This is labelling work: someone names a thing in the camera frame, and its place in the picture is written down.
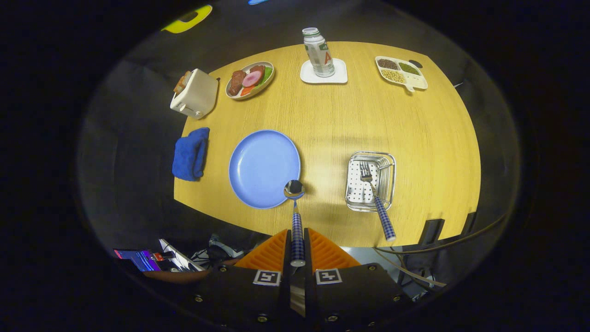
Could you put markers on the phone with lit screen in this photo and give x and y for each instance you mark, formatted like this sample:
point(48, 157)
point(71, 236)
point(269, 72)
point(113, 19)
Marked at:
point(140, 260)

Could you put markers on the blue round plate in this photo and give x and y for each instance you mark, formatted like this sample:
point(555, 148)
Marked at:
point(262, 166)

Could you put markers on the green lettuce leaf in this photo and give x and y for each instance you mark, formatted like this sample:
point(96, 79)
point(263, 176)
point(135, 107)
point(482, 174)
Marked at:
point(267, 74)

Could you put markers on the brown meat slice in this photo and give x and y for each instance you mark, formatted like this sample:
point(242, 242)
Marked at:
point(237, 82)

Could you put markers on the pile of brown beans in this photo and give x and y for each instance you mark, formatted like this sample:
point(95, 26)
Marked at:
point(387, 63)

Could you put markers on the white toaster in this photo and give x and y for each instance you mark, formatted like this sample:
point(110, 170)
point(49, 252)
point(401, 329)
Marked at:
point(196, 94)

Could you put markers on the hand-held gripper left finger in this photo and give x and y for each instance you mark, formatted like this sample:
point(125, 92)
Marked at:
point(239, 295)

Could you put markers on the pile of yellow beans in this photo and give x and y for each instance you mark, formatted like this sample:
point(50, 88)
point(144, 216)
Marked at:
point(393, 76)

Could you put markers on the white angled panel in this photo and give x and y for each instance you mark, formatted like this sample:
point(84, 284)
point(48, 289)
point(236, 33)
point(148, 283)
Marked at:
point(179, 258)

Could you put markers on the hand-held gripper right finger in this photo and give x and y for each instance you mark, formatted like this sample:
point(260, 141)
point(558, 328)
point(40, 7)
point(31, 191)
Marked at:
point(359, 295)

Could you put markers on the black table clamp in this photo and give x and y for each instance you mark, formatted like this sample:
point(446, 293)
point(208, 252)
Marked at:
point(431, 231)
point(470, 223)

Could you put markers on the toast slice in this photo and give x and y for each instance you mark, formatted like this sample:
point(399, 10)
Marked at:
point(182, 82)

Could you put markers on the blue folded cloth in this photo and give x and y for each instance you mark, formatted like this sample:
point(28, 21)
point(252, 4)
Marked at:
point(189, 154)

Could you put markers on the white square coaster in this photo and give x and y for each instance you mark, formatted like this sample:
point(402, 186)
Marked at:
point(341, 76)

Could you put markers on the black table grommet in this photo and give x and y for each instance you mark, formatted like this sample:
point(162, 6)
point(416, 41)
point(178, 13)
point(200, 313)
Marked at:
point(415, 63)

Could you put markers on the pink ham slice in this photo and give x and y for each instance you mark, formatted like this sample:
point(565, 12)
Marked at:
point(252, 78)

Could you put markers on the white divided tray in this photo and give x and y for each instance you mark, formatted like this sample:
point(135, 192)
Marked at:
point(417, 83)

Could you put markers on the pile of green beans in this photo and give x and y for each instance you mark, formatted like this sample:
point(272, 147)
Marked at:
point(409, 68)

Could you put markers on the oval food plate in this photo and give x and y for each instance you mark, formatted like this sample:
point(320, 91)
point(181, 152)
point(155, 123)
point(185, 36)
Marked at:
point(235, 94)

